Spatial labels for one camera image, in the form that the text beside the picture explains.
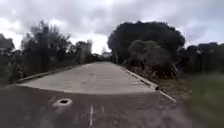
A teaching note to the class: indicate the grass verge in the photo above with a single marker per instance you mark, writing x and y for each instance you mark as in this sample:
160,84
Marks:
203,96

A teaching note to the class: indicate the dark hedge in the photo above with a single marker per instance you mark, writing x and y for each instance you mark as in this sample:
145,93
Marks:
203,56

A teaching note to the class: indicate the row of trees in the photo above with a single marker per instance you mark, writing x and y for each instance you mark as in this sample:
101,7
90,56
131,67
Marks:
43,50

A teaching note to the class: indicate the large dark tree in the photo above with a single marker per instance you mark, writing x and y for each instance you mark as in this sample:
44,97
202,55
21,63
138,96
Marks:
146,33

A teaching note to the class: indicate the green bush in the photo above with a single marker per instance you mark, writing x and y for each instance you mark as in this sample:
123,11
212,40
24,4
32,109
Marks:
150,56

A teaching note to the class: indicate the pale concrete road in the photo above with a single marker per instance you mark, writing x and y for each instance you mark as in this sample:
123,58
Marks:
96,78

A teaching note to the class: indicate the drain cover with pale rim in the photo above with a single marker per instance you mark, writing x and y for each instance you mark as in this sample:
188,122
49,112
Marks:
63,101

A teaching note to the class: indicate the building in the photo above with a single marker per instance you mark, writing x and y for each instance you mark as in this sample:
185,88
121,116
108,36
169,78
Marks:
84,50

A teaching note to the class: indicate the dark grey asphalt road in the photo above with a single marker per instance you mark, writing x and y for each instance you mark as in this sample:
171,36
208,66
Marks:
133,110

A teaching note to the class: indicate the concrete kerb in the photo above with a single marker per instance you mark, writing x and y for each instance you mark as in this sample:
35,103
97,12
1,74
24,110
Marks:
143,80
46,74

